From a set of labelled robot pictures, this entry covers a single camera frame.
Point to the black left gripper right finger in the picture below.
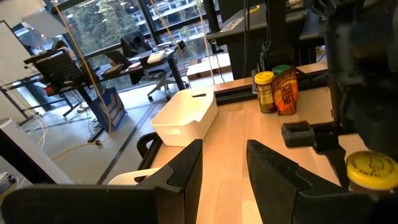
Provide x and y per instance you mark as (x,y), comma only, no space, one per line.
(270,180)

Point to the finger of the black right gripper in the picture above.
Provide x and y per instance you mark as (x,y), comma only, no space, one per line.
(339,165)

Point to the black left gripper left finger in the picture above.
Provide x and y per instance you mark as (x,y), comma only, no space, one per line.
(189,174)

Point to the orange taco mix packet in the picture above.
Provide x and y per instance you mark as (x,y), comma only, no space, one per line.
(285,96)

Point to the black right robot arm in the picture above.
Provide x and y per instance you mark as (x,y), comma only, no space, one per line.
(367,93)

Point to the blue bag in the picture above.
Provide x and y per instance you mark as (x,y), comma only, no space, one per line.
(112,109)

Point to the black office desk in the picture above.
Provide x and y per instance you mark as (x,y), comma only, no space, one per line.
(175,73)

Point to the beige low platform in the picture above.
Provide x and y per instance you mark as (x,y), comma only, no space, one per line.
(208,68)

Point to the black desk with sticker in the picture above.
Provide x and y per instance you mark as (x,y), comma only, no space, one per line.
(248,56)

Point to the white desk device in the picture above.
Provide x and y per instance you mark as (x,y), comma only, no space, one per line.
(156,57)

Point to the black office chair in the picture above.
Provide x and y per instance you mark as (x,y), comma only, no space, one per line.
(133,43)

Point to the white desk sticker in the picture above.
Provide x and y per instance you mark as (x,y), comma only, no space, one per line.
(231,25)

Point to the black perforated panel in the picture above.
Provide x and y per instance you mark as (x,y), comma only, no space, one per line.
(59,70)

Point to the white topped black cabinet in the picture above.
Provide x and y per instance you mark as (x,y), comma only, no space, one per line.
(18,133)

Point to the white angled panel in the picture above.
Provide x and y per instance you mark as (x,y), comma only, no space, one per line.
(43,23)

